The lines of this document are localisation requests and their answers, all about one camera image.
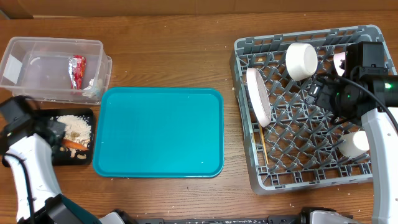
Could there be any orange carrot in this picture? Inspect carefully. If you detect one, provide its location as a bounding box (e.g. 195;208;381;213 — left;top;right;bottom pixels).
62;139;88;151

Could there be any pink bowl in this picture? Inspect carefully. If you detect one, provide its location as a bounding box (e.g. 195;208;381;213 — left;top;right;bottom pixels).
333;52;346;76

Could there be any white bowl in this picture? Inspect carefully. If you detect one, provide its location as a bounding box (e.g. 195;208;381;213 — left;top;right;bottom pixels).
285;43;318;81

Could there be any white paper cup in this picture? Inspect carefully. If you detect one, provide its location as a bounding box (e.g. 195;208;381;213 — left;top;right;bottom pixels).
338;131;369;158

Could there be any pink plate with food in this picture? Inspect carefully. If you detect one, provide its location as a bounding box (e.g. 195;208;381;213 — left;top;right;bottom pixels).
246;68;271;127

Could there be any wooden chopstick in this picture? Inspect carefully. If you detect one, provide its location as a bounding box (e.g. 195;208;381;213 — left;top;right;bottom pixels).
251;133;256;144
259;124;269;167

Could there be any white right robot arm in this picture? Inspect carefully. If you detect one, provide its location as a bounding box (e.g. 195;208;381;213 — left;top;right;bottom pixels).
305;42;397;223

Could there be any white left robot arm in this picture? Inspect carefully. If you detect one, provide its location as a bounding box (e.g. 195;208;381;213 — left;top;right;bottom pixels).
1;95;66;223

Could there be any rice and peanut pile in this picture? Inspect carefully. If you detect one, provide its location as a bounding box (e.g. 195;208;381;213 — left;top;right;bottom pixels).
57;115;91;160

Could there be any black plastic bin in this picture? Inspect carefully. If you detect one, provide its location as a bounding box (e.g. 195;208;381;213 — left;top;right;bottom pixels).
37;108;96;166

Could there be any clear plastic bin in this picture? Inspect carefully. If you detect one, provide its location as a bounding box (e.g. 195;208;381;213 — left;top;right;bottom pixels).
1;37;112;105

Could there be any grey plastic dish rack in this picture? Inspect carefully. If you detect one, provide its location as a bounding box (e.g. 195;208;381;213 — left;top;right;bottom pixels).
231;25;397;195

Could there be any red foil snack wrapper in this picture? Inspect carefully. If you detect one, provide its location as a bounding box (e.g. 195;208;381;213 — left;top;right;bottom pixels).
68;55;86;90

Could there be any teal plastic tray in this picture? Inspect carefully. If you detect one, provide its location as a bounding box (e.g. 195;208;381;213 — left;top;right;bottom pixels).
93;87;224;178

